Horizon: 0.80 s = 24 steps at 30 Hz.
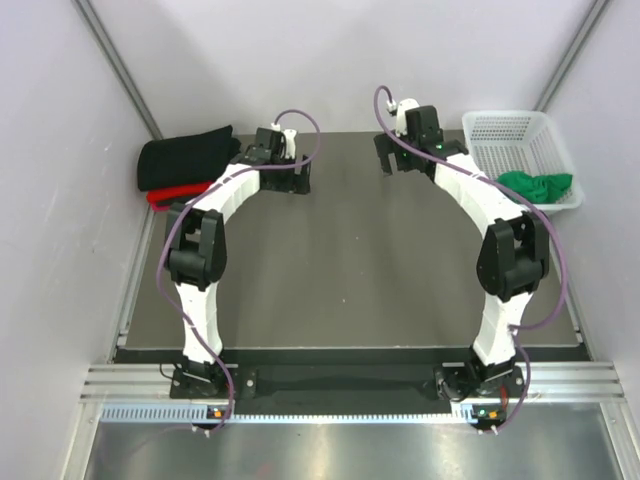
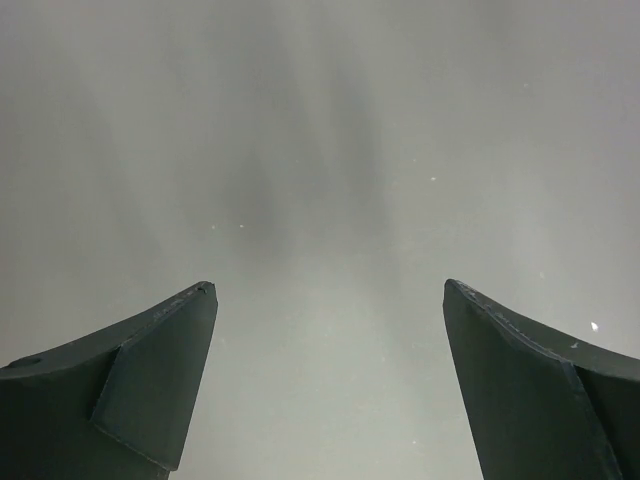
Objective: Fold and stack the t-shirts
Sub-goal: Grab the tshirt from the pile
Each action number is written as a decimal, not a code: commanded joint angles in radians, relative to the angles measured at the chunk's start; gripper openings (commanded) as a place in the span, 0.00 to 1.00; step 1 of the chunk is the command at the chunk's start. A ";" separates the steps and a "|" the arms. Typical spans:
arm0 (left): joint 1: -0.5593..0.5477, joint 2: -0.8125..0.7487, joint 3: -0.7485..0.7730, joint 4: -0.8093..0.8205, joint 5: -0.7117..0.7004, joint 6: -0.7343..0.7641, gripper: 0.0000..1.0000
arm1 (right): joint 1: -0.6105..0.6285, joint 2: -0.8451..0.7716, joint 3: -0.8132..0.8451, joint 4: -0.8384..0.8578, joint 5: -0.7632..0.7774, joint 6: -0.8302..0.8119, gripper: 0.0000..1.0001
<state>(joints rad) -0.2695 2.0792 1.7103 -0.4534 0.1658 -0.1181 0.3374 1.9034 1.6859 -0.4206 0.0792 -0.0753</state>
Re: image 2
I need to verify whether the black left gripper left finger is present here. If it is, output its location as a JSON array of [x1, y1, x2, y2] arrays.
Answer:
[[1, 281, 217, 479]]

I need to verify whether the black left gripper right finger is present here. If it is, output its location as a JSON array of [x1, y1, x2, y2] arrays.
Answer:
[[443, 279, 639, 480]]

